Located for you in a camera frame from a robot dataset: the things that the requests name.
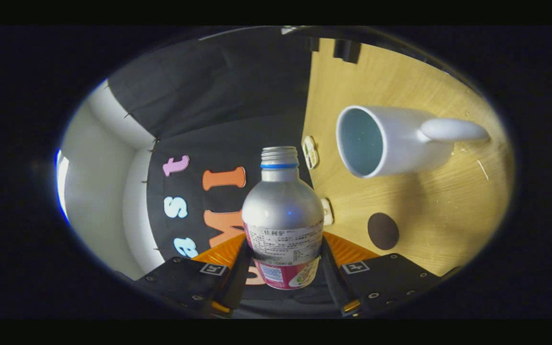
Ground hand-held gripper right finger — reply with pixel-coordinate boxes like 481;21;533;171
322;231;443;317

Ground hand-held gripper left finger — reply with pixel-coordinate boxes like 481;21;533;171
135;233;253;318

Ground dark brown round coaster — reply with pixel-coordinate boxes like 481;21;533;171
368;212;400;251

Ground silver juice bottle pink label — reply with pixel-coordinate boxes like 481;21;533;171
241;145;325;291

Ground white cup with handle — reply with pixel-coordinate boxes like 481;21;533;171
336;105;491;179

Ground small white food tray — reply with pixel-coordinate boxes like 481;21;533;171
302;135;319;170

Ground wooden table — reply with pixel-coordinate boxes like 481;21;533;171
301;37;515;277

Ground black backdrop cloth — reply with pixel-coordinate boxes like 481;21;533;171
106;29;339;302

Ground long ceiling light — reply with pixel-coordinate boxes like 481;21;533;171
56;149;70;225

